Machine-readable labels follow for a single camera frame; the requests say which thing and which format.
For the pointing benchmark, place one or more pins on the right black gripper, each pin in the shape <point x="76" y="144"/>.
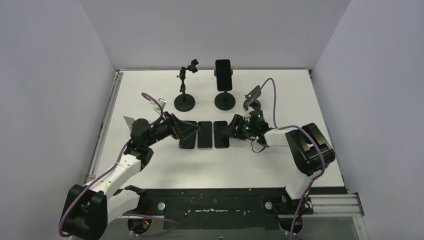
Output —
<point x="236" y="126"/>

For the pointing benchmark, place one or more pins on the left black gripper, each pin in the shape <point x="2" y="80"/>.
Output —
<point x="179" y="128"/>

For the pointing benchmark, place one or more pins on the black phone stand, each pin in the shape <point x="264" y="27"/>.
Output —
<point x="224" y="101"/>
<point x="185" y="102"/>

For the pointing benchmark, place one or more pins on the brown base phone stand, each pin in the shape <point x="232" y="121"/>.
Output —
<point x="253" y="94"/>

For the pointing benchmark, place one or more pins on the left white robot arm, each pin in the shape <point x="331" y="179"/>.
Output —
<point x="89" y="208"/>

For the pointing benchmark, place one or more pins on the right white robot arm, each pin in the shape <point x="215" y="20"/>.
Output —
<point x="310" y="150"/>

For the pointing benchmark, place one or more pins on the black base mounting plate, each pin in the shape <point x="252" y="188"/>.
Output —
<point x="225" y="208"/>

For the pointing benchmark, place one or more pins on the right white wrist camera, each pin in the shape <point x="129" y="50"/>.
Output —
<point x="249" y="106"/>

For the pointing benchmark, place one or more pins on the aluminium rail left edge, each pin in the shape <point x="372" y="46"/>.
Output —
<point x="104" y="127"/>

